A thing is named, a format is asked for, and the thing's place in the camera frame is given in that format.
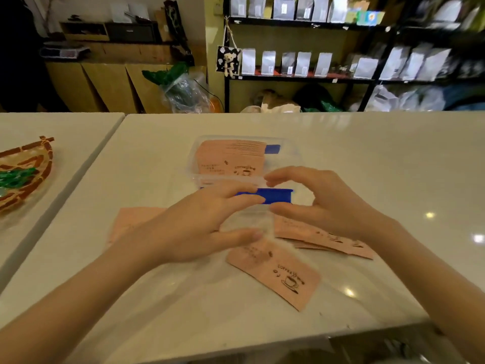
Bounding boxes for person's left hand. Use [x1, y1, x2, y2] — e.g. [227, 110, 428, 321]
[141, 180, 266, 267]

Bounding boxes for person's right hand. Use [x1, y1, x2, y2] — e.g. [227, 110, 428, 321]
[264, 166, 397, 249]

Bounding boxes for clear plastic container blue clips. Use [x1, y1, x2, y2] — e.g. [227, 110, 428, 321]
[187, 135, 304, 217]

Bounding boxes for person's left forearm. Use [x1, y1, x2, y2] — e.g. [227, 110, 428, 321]
[0, 220, 158, 364]

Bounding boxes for person's right forearm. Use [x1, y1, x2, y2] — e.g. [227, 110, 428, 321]
[364, 220, 485, 364]

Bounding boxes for pink coffee sachet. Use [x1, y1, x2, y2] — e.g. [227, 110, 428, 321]
[274, 215, 376, 260]
[226, 239, 322, 312]
[196, 140, 267, 177]
[108, 207, 167, 247]

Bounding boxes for brown paper bag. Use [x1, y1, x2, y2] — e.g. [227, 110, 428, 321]
[253, 89, 301, 112]

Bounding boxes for black plastic bag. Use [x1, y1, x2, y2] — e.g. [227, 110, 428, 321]
[293, 84, 343, 112]

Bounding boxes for black metal shelf unit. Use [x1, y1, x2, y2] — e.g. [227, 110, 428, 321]
[223, 0, 485, 113]

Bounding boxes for row of silver pouches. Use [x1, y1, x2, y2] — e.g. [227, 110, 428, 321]
[241, 43, 452, 81]
[230, 0, 350, 23]

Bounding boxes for clear plastic bag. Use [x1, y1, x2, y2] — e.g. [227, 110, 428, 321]
[161, 73, 211, 113]

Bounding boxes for white plastic bags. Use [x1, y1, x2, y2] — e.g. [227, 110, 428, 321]
[365, 85, 446, 112]

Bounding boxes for hanging teddy bear charm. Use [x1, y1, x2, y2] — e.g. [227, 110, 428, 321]
[215, 18, 242, 78]

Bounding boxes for green plastic bag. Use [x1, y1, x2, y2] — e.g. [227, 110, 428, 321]
[142, 62, 189, 86]

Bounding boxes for wooden cabinet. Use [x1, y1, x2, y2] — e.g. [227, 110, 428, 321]
[45, 41, 207, 114]

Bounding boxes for blue plastic bag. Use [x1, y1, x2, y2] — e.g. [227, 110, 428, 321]
[443, 84, 485, 111]

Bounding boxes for colourful small boxes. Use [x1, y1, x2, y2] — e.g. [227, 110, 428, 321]
[344, 10, 385, 26]

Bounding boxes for brown mosaic glass dish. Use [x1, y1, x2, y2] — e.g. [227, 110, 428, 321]
[0, 136, 55, 216]

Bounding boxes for black hanging bag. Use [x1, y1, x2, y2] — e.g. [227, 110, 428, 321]
[163, 0, 195, 66]

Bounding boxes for black box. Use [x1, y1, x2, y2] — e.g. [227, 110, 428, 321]
[106, 22, 160, 44]

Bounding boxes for green wrapped sweets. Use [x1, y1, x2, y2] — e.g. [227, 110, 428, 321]
[0, 167, 39, 189]

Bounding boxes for white papers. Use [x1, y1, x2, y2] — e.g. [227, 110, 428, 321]
[110, 1, 151, 24]

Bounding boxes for grey weighing scale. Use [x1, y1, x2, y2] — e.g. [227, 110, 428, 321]
[39, 42, 91, 59]

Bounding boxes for wooden drawer box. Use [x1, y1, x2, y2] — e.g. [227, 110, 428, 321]
[60, 21, 110, 42]

